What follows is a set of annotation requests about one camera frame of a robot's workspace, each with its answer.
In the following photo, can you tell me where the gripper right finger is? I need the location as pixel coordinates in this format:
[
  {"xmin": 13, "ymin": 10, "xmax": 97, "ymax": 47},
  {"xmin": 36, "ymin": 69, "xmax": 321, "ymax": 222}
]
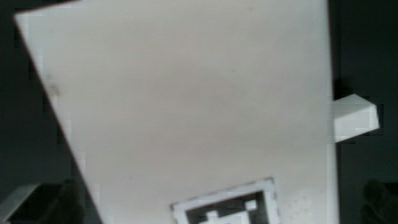
[{"xmin": 360, "ymin": 179, "xmax": 398, "ymax": 224}]

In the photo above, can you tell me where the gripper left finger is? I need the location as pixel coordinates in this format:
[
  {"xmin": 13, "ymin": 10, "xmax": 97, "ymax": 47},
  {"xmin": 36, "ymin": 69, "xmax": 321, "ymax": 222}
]
[{"xmin": 0, "ymin": 181, "xmax": 77, "ymax": 224}]

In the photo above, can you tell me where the white cabinet body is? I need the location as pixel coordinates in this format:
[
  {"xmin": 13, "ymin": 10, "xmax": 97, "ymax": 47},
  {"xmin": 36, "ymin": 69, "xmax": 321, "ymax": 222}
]
[{"xmin": 331, "ymin": 94, "xmax": 379, "ymax": 142}]

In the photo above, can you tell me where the white cabinet top block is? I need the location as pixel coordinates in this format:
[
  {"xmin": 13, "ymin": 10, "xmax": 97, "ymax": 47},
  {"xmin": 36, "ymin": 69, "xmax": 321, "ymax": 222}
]
[{"xmin": 13, "ymin": 0, "xmax": 339, "ymax": 224}]

